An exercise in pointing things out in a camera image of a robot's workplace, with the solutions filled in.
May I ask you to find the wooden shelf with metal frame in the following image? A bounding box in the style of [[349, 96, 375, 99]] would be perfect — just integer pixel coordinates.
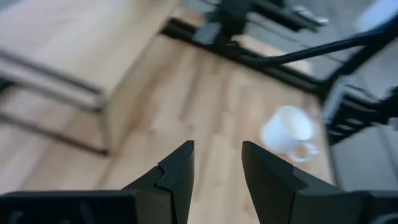
[[0, 0, 175, 156]]

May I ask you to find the black metal stand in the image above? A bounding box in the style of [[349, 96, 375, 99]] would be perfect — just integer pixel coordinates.
[[323, 82, 398, 146]]

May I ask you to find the black cable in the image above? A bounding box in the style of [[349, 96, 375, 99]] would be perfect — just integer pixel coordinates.
[[248, 27, 398, 68]]

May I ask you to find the white ceramic cup with handle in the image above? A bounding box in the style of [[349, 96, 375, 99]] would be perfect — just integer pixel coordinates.
[[260, 105, 320, 163]]

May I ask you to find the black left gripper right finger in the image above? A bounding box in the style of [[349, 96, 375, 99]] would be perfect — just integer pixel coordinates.
[[241, 141, 398, 224]]

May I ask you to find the silver metal bar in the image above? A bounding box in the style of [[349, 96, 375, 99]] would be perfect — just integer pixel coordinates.
[[292, 4, 330, 26]]

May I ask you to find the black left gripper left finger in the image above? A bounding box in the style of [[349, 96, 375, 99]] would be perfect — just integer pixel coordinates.
[[0, 139, 195, 224]]

